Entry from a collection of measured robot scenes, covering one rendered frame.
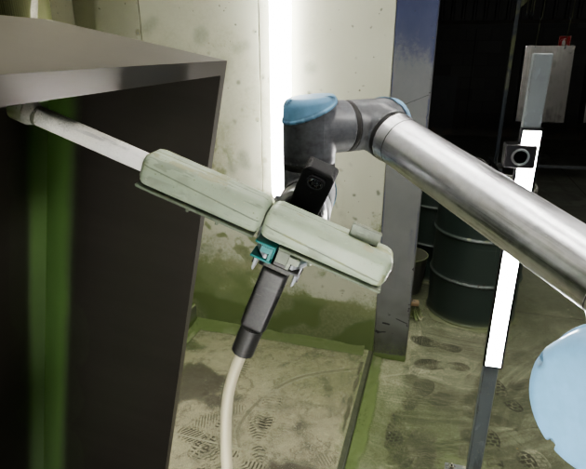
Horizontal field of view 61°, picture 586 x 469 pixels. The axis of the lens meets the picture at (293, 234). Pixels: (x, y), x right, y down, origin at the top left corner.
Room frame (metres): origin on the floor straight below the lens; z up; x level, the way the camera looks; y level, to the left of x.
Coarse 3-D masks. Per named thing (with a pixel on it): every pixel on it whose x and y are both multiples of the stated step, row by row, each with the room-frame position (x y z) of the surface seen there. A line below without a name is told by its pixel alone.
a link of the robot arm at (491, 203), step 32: (384, 128) 0.83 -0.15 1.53; (416, 128) 0.80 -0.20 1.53; (384, 160) 0.83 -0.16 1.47; (416, 160) 0.76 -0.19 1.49; (448, 160) 0.72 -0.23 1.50; (480, 160) 0.72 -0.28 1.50; (448, 192) 0.69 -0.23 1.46; (480, 192) 0.65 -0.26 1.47; (512, 192) 0.63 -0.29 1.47; (480, 224) 0.64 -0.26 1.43; (512, 224) 0.60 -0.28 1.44; (544, 224) 0.57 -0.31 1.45; (576, 224) 0.57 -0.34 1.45; (512, 256) 0.61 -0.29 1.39; (544, 256) 0.55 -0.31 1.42; (576, 256) 0.53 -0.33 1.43; (576, 288) 0.51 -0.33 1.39
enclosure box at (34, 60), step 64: (0, 64) 0.43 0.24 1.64; (64, 64) 0.51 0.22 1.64; (128, 64) 0.60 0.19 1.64; (192, 64) 0.77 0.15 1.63; (0, 128) 0.88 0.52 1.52; (128, 128) 0.97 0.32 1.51; (192, 128) 0.95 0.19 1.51; (0, 192) 0.88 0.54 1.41; (64, 192) 1.00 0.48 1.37; (128, 192) 0.98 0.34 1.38; (0, 256) 0.88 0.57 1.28; (64, 256) 1.01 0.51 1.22; (128, 256) 0.98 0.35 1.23; (192, 256) 0.95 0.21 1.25; (0, 320) 0.88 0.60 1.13; (64, 320) 1.01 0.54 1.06; (128, 320) 0.98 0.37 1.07; (0, 384) 0.88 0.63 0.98; (64, 384) 1.02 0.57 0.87; (128, 384) 0.99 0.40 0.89; (0, 448) 0.88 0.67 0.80; (64, 448) 1.03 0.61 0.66; (128, 448) 0.99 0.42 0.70
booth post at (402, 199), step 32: (416, 0) 2.38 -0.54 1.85; (416, 32) 2.37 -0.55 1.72; (416, 64) 2.37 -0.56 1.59; (416, 96) 2.37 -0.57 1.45; (384, 192) 2.40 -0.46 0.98; (416, 192) 2.35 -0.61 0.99; (384, 224) 2.40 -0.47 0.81; (416, 224) 2.35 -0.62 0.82; (384, 288) 2.39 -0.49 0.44; (384, 320) 2.39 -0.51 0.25; (384, 352) 2.38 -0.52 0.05
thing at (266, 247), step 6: (258, 240) 0.53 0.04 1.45; (264, 240) 0.53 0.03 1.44; (270, 240) 0.54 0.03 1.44; (264, 246) 0.53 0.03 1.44; (270, 246) 0.53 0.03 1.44; (276, 246) 0.53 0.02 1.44; (252, 252) 0.53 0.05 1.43; (258, 252) 0.54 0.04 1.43; (264, 252) 0.53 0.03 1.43; (270, 252) 0.53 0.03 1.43; (258, 258) 0.53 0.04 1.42; (270, 258) 0.53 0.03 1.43
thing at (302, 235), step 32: (64, 128) 0.58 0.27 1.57; (128, 160) 0.57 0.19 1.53; (160, 160) 0.55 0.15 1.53; (160, 192) 0.56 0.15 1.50; (192, 192) 0.54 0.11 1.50; (224, 192) 0.54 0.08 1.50; (256, 192) 0.56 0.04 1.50; (224, 224) 0.54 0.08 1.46; (256, 224) 0.53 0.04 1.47; (288, 224) 0.52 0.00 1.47; (320, 224) 0.53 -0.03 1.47; (288, 256) 0.53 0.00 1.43; (320, 256) 0.51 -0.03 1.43; (352, 256) 0.51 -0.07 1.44; (384, 256) 0.51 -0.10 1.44; (256, 288) 0.54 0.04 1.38; (256, 320) 0.54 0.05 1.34
